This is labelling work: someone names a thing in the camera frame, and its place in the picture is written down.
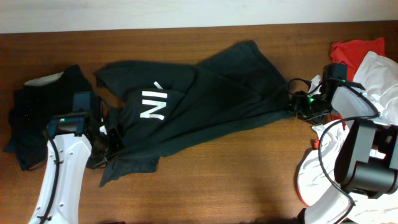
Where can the white t-shirt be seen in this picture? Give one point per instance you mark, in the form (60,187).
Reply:
(378,74)

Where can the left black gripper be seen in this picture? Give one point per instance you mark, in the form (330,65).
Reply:
(115,136)

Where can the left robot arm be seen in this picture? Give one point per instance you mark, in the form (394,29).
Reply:
(75,141)

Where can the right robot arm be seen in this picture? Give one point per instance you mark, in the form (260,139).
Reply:
(367,161)

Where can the red t-shirt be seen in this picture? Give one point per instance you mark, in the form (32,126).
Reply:
(353,52)

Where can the black Nike t-shirt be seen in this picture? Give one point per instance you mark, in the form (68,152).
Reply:
(169,107)

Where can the folded black clothes stack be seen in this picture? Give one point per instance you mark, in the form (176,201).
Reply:
(34,106)

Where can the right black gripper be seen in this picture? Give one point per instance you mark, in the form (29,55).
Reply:
(296,101)

